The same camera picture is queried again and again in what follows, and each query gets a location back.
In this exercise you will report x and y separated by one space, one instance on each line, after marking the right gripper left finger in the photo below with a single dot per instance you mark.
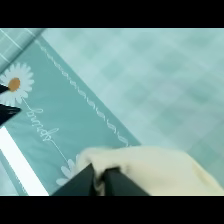
82 184

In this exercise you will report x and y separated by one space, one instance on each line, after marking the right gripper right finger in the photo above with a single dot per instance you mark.
120 185

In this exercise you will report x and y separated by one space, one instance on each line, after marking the cream garment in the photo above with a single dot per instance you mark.
166 173

